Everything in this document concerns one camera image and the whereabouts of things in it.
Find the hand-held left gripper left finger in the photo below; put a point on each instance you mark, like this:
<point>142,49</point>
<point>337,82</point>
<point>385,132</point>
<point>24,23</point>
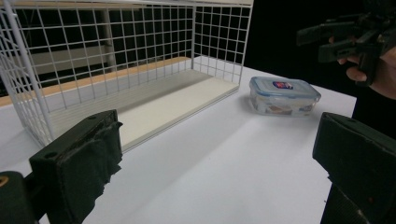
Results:
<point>77,161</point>

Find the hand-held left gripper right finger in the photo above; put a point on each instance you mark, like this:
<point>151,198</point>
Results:
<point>358,155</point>

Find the clear plastic container blue lid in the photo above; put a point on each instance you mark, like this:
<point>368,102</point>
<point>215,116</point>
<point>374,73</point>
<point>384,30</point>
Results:
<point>281,95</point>

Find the grey metal stand post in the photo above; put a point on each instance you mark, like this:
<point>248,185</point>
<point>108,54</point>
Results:
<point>109,40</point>

